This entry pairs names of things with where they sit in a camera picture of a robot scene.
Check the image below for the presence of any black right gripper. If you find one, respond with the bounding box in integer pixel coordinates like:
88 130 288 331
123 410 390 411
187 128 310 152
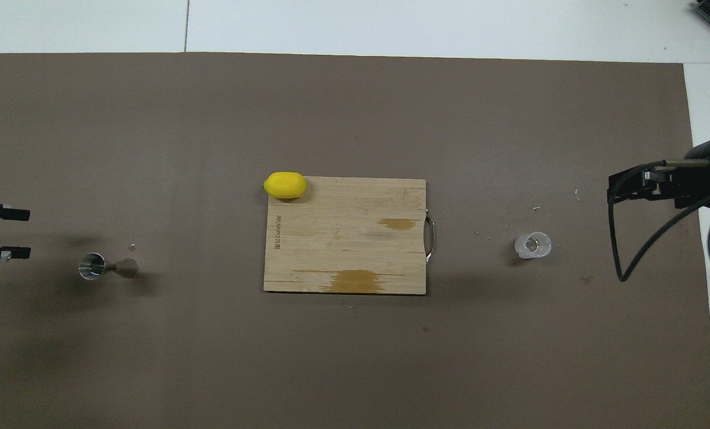
607 137 710 209

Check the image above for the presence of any brown table mat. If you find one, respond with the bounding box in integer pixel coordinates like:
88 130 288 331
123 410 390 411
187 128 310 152
0 52 710 429

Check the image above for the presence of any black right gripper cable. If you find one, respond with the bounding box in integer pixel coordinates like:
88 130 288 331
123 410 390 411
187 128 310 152
607 160 710 282

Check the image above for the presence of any yellow lemon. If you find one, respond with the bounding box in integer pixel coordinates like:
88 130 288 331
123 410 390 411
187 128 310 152
263 172 308 200

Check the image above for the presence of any steel double jigger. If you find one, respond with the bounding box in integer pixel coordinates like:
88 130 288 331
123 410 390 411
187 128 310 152
79 253 139 279

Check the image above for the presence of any clear plastic cup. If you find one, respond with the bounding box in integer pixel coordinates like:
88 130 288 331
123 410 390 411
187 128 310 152
514 231 553 260

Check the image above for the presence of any wooden cutting board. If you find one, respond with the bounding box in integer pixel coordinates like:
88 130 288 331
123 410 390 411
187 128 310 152
263 176 436 296

